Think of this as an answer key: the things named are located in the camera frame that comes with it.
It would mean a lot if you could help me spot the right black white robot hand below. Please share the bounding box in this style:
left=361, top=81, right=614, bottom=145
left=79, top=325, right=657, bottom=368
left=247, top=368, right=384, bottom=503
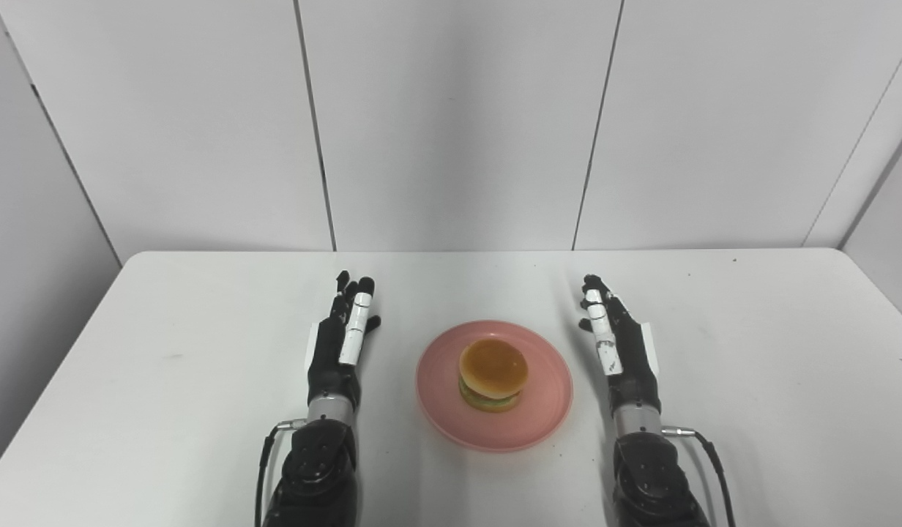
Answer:
left=577, top=274, right=662, bottom=416

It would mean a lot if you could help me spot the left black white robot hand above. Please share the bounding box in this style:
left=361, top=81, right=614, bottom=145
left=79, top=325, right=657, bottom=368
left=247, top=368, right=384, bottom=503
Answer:
left=306, top=270, right=382, bottom=411

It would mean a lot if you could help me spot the pink round plate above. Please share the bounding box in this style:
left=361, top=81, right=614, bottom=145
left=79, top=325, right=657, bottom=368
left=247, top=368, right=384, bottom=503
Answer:
left=415, top=319, right=574, bottom=452

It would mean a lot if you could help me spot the toy hamburger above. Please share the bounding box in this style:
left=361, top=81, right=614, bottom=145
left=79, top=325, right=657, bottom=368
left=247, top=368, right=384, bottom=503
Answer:
left=458, top=337, right=529, bottom=414

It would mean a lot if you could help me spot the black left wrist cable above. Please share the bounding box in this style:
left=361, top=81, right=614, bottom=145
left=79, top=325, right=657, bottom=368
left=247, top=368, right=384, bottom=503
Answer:
left=254, top=418, right=310, bottom=527

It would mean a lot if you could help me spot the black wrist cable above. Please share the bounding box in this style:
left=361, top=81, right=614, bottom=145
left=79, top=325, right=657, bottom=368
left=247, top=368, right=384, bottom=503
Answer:
left=254, top=418, right=310, bottom=527
left=661, top=425, right=738, bottom=527

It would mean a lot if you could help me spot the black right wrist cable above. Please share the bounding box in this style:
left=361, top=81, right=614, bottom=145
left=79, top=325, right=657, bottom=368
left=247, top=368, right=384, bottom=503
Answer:
left=661, top=425, right=738, bottom=527

